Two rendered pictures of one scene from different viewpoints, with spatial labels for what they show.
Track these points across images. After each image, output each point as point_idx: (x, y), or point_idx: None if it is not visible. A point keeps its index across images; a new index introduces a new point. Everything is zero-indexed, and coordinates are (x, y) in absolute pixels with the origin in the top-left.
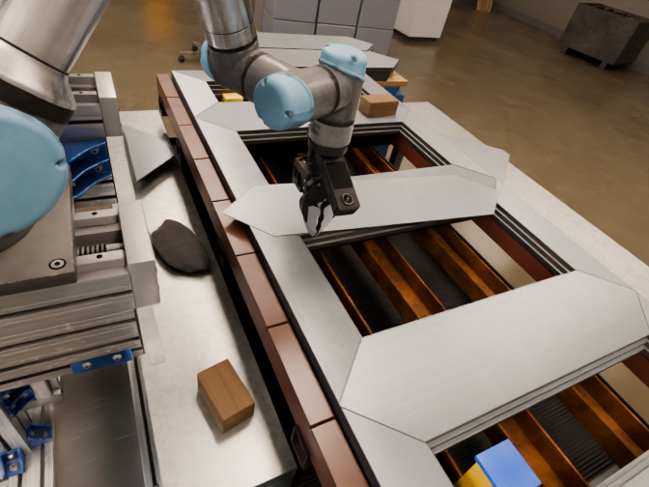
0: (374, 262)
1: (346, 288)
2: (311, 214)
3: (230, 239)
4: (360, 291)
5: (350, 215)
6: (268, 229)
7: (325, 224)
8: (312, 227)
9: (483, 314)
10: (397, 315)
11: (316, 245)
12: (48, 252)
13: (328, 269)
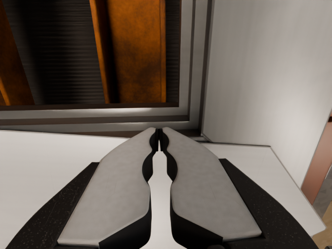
0: (9, 86)
1: (73, 94)
2: (214, 185)
3: (326, 165)
4: (54, 84)
5: (21, 179)
6: (270, 171)
7: (129, 144)
8: (185, 141)
9: None
10: None
11: (152, 106)
12: None
13: (108, 90)
